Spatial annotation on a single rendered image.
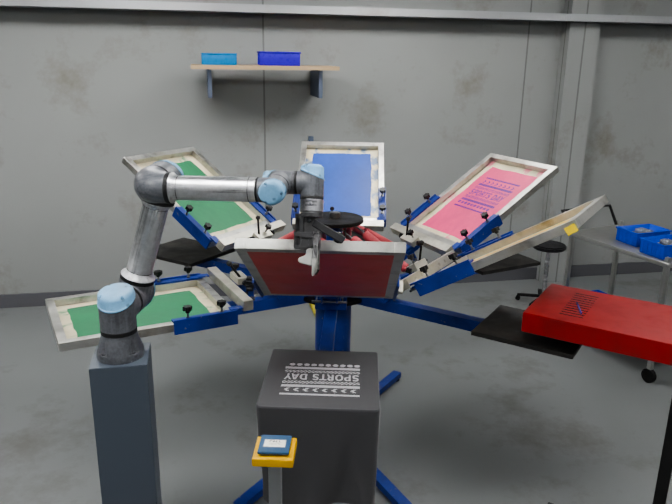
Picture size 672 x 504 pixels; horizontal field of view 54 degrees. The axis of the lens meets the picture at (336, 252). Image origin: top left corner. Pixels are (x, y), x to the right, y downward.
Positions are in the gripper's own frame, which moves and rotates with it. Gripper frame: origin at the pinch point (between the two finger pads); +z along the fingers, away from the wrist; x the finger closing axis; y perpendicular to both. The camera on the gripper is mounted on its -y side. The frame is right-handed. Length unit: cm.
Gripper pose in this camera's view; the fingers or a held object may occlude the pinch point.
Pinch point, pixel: (316, 276)
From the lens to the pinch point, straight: 211.9
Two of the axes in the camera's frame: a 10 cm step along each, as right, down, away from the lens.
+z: -0.3, 10.0, 0.0
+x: -0.3, -0.1, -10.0
